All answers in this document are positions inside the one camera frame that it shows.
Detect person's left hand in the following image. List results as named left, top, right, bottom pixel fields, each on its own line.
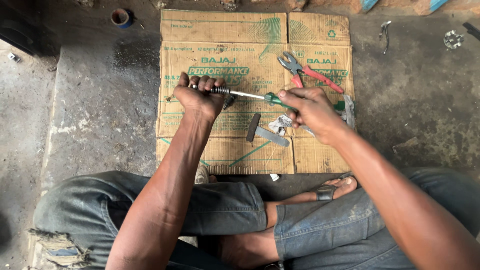
left=173, top=72, right=227, bottom=123

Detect person's right hand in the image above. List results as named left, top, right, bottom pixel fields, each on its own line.
left=278, top=87, right=347, bottom=146

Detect metal rod with coil spring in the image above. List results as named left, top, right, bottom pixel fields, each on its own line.
left=188, top=85, right=232, bottom=96

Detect green handled screwdriver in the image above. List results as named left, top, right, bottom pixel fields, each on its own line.
left=229, top=90, right=298, bottom=111

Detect flattened printed cardboard sheet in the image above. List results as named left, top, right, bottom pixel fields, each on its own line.
left=155, top=9, right=356, bottom=175

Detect flat metal hammer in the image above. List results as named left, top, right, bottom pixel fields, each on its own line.
left=246, top=113, right=290, bottom=148

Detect crumpled white paper scrap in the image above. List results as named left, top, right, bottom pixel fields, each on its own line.
left=268, top=114, right=294, bottom=136

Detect blue tape roll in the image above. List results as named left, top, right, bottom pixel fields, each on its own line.
left=111, top=8, right=134, bottom=29

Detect person's jeans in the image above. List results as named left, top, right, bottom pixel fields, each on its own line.
left=28, top=167, right=480, bottom=270

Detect crumpled grey rag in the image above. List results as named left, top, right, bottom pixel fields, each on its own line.
left=334, top=94, right=356, bottom=130

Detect black sandal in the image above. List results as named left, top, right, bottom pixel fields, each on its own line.
left=314, top=172, right=357, bottom=202

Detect bent metal tool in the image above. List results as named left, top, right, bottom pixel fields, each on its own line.
left=379, top=20, right=392, bottom=55

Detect round toothed metal part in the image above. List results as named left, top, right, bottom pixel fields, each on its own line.
left=443, top=30, right=465, bottom=50

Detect dark flat tool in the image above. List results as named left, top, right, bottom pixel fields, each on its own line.
left=462, top=22, right=480, bottom=41

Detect red handled pliers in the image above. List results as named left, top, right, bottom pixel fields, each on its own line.
left=277, top=51, right=344, bottom=94

